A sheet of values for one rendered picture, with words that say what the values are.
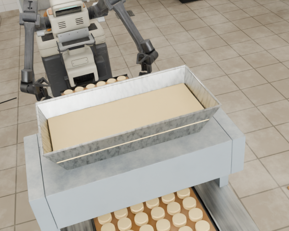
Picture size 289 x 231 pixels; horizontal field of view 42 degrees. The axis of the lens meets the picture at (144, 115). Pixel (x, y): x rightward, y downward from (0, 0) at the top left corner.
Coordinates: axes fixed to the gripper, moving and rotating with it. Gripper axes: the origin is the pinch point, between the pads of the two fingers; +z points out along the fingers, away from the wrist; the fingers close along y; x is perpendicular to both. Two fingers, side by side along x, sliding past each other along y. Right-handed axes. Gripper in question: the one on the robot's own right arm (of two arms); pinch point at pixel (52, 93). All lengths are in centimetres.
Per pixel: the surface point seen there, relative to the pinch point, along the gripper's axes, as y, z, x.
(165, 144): 20, 83, -37
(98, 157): 23, 67, -52
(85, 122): 29, 58, -44
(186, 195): -6, 88, -34
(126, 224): -5, 74, -54
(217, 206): -14, 99, -29
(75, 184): 20, 64, -63
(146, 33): -103, -89, 271
